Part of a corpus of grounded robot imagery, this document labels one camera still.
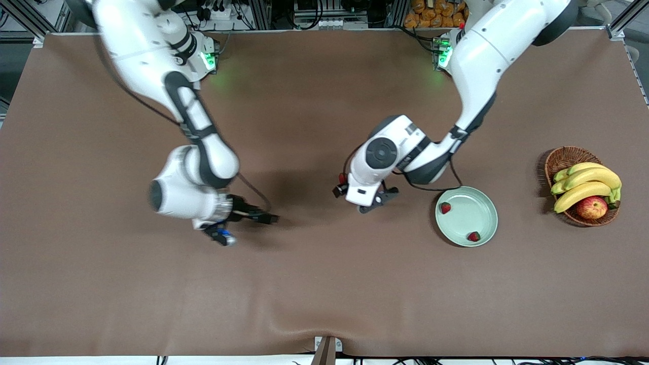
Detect red apple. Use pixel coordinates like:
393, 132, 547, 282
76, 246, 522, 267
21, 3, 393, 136
576, 196, 608, 220

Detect aluminium frame post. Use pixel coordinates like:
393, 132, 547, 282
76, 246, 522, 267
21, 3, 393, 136
0, 0, 77, 41
606, 0, 649, 41

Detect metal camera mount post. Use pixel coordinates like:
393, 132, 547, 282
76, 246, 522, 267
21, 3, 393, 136
311, 336, 343, 365

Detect pale green round plate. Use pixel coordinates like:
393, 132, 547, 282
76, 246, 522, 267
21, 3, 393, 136
435, 186, 498, 247

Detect white power strip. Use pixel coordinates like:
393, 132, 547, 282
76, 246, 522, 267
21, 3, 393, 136
195, 4, 235, 21

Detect bag of orange buns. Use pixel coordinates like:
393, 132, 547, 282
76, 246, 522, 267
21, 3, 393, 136
404, 0, 470, 29

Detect brown wicker basket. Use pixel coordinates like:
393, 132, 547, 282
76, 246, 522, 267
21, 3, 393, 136
545, 146, 621, 227

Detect yellow banana bunch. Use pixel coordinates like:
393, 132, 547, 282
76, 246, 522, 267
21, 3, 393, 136
551, 162, 623, 214

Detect white terminal block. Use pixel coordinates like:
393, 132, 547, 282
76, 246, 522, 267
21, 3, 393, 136
317, 18, 369, 30

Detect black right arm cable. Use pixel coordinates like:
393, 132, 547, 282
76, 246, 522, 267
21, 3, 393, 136
95, 43, 273, 212

